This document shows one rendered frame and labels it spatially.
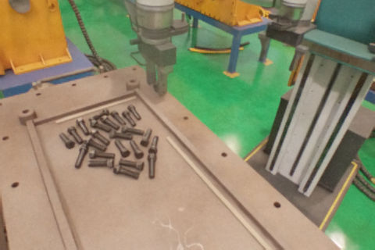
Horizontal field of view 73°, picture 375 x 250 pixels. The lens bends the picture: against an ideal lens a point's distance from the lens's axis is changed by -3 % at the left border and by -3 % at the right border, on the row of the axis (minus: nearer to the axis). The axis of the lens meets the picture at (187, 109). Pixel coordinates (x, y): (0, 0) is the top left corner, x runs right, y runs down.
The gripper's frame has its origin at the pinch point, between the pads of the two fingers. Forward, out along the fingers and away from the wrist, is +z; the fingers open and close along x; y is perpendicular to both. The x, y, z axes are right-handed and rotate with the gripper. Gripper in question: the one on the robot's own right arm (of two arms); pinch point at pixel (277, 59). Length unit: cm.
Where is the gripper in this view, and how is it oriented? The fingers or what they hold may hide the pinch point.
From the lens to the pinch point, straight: 112.3
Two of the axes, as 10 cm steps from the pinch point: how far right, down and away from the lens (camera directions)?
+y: 6.9, -4.0, 6.0
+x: -7.2, -4.5, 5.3
